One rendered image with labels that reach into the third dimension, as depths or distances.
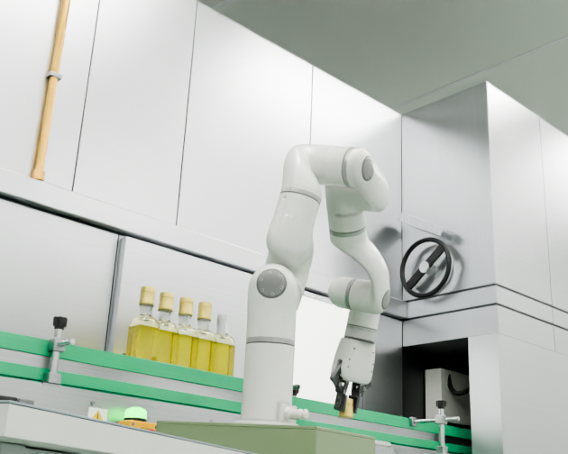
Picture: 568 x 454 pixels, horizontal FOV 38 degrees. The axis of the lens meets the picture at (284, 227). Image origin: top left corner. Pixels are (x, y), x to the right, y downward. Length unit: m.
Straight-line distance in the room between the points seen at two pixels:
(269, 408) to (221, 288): 0.79
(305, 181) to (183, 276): 0.67
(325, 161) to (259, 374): 0.46
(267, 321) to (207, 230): 0.81
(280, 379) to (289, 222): 0.31
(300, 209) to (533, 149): 1.65
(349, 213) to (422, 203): 1.18
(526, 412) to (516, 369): 0.13
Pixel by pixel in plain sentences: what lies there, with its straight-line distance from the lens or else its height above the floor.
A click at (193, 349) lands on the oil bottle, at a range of 2.00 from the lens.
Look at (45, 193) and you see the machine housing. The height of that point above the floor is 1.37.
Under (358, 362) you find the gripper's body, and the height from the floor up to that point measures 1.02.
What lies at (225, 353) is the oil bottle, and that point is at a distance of 2.06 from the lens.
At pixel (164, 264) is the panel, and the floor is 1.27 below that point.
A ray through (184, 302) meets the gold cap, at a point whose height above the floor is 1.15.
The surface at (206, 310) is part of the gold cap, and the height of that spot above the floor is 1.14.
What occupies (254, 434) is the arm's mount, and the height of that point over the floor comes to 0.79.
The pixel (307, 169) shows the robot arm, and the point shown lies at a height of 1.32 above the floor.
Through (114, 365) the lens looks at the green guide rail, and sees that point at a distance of 1.74.
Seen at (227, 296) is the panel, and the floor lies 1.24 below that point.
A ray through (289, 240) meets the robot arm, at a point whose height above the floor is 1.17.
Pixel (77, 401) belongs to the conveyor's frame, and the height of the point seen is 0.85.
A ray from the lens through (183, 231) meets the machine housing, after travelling 2.25.
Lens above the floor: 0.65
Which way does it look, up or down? 20 degrees up
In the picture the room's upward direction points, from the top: 3 degrees clockwise
